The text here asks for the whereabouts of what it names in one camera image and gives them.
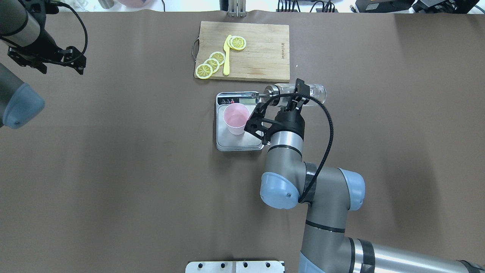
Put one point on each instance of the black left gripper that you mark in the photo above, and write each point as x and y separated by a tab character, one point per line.
48	44

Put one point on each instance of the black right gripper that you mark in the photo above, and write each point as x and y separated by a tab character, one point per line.
290	121

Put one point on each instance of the glass sauce bottle metal spout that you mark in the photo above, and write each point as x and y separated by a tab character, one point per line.
316	90

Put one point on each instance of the pink plastic cup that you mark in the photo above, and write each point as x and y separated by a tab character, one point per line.
235	117

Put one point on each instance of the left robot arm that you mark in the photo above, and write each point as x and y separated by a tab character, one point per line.
30	45

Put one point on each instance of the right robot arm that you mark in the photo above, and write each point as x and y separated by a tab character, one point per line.
330	194

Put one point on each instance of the digital kitchen scale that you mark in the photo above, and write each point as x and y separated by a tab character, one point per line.
226	141

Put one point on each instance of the wooden cutting board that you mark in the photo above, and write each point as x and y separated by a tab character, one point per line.
266	57

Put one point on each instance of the yellow plastic knife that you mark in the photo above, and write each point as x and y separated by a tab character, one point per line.
226	48

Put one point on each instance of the lemon slice by knife blade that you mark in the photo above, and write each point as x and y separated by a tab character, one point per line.
237	43

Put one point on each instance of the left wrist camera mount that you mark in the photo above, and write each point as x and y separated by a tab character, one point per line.
41	6

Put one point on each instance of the lemon slice near handle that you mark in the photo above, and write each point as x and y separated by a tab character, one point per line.
204	71

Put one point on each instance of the aluminium frame post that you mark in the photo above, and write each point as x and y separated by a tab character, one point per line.
237	9

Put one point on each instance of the metal base plate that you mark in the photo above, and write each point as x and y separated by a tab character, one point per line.
252	266

